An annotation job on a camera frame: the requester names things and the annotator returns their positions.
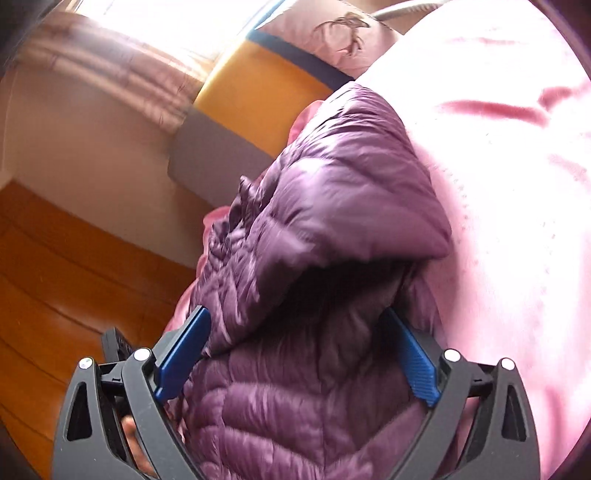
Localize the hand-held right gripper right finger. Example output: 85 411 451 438
383 307 542 480

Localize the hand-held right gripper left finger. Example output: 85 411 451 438
52 305 213 480

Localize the purple down jacket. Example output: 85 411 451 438
164 82 467 480

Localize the person's left hand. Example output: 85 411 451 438
121 415 158 478

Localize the grey yellow blue headboard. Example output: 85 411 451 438
167 37 356 208

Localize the pink patterned curtain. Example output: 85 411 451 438
18 11 208 134

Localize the large bright window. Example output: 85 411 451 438
92 0 278 61

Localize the pink deer print pillow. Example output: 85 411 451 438
254 0 402 79

